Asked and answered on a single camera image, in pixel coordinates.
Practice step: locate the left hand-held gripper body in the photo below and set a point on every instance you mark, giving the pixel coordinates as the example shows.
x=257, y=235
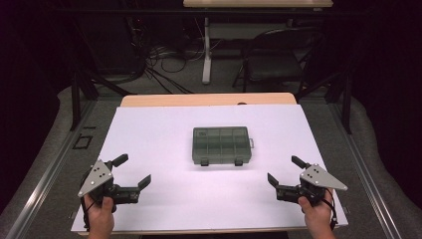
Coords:
x=99, y=181

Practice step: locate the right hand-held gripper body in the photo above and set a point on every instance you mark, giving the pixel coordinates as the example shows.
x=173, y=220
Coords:
x=315, y=181

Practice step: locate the grey transparent plastic organizer box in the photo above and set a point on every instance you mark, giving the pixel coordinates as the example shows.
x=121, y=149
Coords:
x=221, y=146

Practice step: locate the person's left hand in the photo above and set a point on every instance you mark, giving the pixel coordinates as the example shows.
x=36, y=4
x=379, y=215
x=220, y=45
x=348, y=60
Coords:
x=99, y=219

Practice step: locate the person's right hand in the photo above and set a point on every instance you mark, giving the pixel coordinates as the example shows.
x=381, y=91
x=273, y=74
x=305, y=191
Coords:
x=320, y=219

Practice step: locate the white table cover board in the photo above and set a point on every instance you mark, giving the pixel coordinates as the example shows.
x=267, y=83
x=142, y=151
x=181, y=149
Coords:
x=185, y=199

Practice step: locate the black metal stand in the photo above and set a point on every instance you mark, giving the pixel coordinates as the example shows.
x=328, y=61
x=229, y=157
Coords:
x=346, y=99
x=75, y=99

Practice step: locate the wooden table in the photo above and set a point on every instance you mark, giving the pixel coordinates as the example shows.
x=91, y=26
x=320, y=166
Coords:
x=185, y=99

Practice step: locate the black folding chair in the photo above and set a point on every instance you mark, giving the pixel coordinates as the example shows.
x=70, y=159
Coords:
x=275, y=68

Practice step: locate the wooden desk with white leg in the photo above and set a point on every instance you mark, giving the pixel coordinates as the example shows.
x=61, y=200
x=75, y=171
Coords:
x=207, y=49

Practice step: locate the black horizontal bar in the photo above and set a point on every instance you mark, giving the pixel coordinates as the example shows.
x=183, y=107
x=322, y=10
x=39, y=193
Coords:
x=199, y=12

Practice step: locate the aluminium floor rail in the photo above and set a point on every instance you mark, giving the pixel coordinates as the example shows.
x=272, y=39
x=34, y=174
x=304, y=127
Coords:
x=43, y=186
x=368, y=186

